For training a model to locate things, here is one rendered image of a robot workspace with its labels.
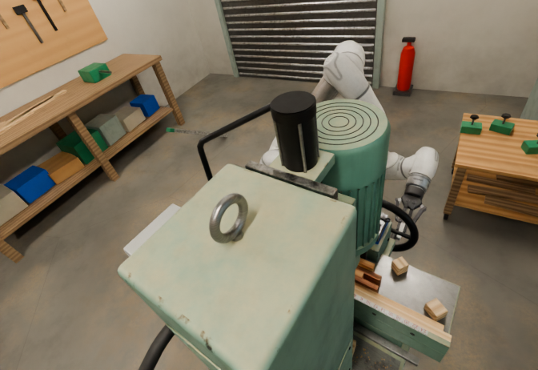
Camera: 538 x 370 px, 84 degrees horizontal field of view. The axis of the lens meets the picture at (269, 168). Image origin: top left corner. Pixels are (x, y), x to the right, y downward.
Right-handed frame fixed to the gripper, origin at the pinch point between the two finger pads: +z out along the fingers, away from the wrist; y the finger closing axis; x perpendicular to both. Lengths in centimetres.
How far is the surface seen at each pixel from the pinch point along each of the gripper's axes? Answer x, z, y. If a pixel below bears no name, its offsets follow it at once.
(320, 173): -93, 26, -3
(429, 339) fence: -36, 36, 18
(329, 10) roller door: 68, -235, -147
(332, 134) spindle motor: -89, 16, -6
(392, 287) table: -28.1, 26.6, 5.9
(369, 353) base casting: -25, 46, 5
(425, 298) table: -27.6, 25.4, 14.7
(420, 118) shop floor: 135, -161, -30
